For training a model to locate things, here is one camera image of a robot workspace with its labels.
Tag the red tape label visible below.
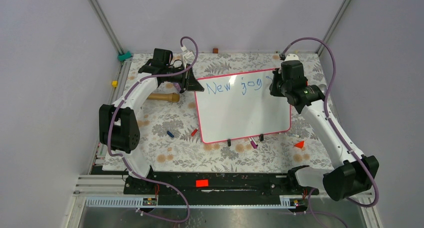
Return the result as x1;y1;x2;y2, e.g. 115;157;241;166
195;179;209;188

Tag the pink framed whiteboard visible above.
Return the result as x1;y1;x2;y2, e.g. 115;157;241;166
194;69;292;144

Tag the red capped marker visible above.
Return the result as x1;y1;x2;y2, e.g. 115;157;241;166
190;128;198;137

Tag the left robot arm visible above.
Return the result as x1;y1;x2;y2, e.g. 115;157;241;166
99;46;204;194

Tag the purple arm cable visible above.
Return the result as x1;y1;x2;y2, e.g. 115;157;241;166
106;36;199;223
279;36;380;227

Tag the magenta capped marker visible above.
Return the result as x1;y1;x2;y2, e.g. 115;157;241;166
249;138;258;149

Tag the red triangular block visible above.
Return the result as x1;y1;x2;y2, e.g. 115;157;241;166
293;140;305;149

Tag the blue marker cap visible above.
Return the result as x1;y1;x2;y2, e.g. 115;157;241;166
166;130;175;138

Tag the teal corner clamp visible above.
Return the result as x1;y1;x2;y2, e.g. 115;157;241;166
117;51;133;62

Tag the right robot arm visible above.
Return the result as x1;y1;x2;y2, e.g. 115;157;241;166
269;60;379;201

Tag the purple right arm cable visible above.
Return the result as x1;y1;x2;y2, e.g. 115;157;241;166
279;36;380;227

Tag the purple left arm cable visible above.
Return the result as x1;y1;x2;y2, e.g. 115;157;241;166
106;36;199;223

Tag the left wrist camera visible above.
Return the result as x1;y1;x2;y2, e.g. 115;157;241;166
180;45;195;63

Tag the silver toy microphone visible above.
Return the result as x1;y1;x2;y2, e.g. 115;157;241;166
318;84;328;94

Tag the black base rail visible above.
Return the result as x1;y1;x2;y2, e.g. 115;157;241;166
90;165;321;198

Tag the floral patterned table mat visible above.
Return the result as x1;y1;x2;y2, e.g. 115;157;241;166
136;53;333;173

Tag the gold toy microphone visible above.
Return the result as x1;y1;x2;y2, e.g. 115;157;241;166
147;93;180;103

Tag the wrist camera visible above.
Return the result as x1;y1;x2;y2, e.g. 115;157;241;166
180;45;195;63
284;53;300;62

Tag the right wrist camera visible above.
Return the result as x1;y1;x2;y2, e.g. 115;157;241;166
284;53;300;62

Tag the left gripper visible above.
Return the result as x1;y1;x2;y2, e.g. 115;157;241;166
164;63;204;92

